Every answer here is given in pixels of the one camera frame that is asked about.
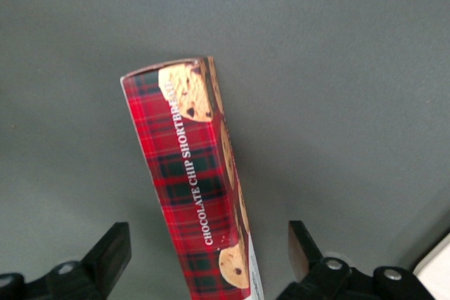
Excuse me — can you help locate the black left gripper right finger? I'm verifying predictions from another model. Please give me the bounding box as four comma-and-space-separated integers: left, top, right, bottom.
281, 221, 352, 300

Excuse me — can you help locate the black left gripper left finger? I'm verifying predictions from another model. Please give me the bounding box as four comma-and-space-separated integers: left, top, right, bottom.
45, 221, 131, 300

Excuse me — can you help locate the red tartan cookie box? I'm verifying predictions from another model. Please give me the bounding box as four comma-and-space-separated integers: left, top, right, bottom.
119, 56, 270, 300

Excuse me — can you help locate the beige plastic tray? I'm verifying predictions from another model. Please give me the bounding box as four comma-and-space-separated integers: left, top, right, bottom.
411, 231, 450, 282

